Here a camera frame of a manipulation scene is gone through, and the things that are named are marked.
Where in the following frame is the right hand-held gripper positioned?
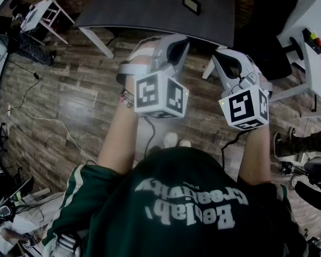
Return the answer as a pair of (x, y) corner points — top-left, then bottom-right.
(211, 49), (270, 131)

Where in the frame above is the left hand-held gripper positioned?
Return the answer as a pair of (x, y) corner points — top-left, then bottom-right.
(134, 34), (190, 119)

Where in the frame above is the small black picture frame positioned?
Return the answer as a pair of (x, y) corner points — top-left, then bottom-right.
(181, 0), (202, 16)

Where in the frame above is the person's left forearm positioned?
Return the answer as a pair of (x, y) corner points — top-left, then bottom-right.
(96, 81), (140, 177)

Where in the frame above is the person's right forearm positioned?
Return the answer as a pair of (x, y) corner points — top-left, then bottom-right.
(238, 122), (272, 185)

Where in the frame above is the person's left hand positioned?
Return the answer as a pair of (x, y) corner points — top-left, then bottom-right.
(131, 40), (158, 69)

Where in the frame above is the black office chair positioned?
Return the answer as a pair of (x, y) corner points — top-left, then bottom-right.
(234, 0), (305, 81)

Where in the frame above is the black control box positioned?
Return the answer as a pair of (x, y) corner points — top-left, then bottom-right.
(301, 27), (321, 55)

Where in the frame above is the white side table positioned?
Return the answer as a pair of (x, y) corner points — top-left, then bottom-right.
(267, 0), (321, 119)

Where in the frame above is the small white table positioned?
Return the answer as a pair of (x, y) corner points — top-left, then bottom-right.
(20, 0), (75, 47)

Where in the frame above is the person's dark green shirt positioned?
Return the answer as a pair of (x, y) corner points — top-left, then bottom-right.
(41, 146), (310, 257)

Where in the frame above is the grey harness buckle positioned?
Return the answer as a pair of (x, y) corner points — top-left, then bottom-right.
(53, 233), (80, 257)

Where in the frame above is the grey gripper hand strap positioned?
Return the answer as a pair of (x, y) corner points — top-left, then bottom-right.
(116, 62), (148, 85)

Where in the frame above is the beaded bracelet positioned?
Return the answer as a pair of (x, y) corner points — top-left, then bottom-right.
(119, 88), (135, 109)

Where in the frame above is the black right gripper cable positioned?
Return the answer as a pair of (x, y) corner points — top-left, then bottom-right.
(220, 130), (248, 170)

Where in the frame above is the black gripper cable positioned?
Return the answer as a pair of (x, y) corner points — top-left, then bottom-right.
(220, 130), (248, 170)
(143, 116), (156, 159)

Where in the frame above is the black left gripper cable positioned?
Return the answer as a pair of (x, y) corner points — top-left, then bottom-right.
(143, 116), (156, 159)

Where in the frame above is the white floor cable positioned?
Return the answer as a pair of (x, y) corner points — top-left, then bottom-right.
(7, 104), (97, 163)

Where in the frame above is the black floor cable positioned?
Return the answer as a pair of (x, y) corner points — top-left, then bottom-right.
(7, 59), (41, 109)

